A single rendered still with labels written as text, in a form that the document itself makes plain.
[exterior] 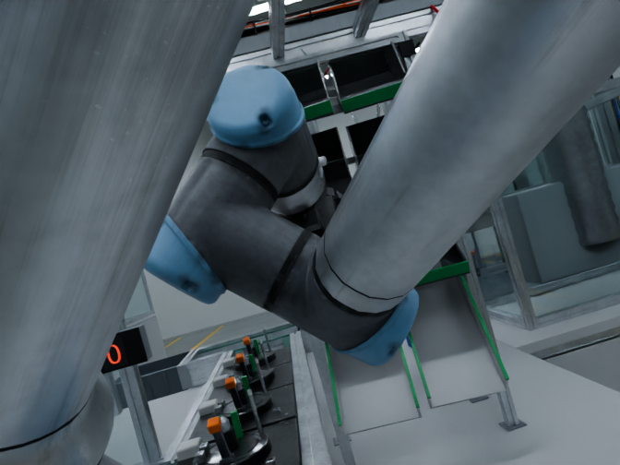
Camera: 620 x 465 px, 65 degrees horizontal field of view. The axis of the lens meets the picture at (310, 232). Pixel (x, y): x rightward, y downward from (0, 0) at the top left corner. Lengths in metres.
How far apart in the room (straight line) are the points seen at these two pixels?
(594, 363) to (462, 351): 0.79
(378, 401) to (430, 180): 0.67
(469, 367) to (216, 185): 0.63
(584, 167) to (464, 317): 0.92
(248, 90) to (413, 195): 0.20
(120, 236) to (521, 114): 0.16
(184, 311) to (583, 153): 10.96
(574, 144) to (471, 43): 1.56
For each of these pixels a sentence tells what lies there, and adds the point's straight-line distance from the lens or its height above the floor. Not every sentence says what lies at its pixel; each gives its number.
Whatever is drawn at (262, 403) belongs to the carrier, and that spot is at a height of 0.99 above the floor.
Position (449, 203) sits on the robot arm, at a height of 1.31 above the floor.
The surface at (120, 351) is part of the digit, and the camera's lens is 1.05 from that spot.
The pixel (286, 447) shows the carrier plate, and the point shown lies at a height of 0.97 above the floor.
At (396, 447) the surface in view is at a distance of 1.10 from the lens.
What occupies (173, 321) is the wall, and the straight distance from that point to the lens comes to 12.21.
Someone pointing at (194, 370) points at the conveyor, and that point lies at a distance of 2.15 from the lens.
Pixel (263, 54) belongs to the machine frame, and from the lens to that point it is 2.07.
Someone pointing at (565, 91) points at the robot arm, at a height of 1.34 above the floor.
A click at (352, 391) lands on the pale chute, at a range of 0.89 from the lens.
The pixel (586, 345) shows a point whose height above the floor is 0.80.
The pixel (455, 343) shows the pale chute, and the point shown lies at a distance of 0.93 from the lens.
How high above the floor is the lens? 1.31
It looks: 1 degrees up
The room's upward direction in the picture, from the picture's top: 16 degrees counter-clockwise
